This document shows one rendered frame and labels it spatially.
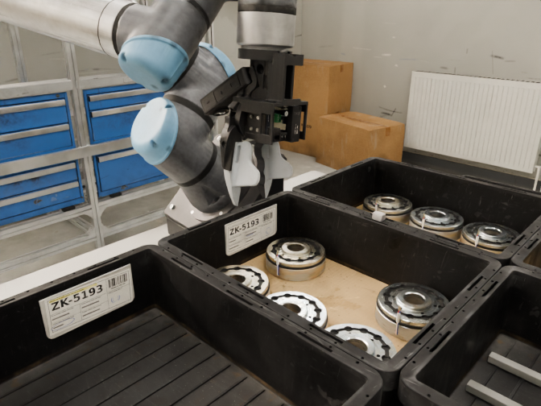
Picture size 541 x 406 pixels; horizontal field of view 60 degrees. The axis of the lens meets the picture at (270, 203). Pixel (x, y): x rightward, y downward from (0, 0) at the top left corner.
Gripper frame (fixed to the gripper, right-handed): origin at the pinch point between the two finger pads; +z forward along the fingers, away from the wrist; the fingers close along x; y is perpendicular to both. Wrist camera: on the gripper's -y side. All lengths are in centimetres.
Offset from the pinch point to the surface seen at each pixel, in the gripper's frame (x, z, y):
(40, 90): 43, 3, -174
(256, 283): -0.2, 13.8, 2.9
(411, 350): -6.7, 7.9, 30.6
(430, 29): 320, -42, -123
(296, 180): 75, 22, -50
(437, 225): 38.2, 10.2, 14.3
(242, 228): 6.3, 9.4, -6.9
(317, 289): 9.2, 16.2, 7.8
